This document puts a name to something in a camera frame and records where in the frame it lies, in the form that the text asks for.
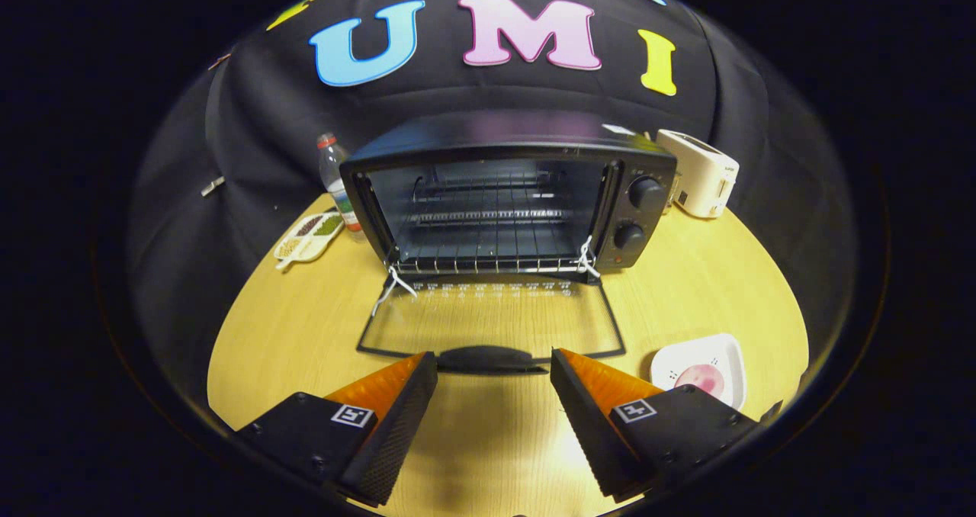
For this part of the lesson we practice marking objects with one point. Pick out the copper cloth clip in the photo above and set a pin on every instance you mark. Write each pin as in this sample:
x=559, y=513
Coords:
x=219, y=61

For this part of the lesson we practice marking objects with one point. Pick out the silver cloth clip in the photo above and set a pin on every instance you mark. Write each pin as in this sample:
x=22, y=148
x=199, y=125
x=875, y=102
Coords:
x=213, y=187

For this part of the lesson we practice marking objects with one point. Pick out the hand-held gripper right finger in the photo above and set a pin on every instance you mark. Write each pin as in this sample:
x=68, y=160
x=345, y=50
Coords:
x=591, y=433

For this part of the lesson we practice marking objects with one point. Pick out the pink round food slice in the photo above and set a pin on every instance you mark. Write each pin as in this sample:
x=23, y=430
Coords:
x=700, y=380

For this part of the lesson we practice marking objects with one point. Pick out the white square plate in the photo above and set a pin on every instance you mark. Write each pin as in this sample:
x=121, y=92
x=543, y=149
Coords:
x=724, y=353

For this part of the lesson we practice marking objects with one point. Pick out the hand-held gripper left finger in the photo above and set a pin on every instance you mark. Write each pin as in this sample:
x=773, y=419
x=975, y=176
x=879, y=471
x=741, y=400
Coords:
x=393, y=433

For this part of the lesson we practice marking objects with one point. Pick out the white bread toaster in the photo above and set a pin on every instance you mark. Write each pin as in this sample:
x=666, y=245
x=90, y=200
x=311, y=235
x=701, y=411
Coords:
x=698, y=170

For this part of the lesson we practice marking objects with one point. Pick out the divided snack tray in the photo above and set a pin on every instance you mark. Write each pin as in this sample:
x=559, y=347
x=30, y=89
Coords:
x=305, y=239

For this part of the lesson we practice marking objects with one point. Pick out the black backdrop cloth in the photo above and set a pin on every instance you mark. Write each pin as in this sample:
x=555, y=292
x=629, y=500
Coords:
x=252, y=120

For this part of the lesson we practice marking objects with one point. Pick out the black toaster oven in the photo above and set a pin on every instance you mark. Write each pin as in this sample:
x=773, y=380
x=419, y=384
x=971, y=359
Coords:
x=496, y=132

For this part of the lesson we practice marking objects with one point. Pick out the clear plastic bottle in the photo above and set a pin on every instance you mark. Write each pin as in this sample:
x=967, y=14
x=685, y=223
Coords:
x=334, y=170

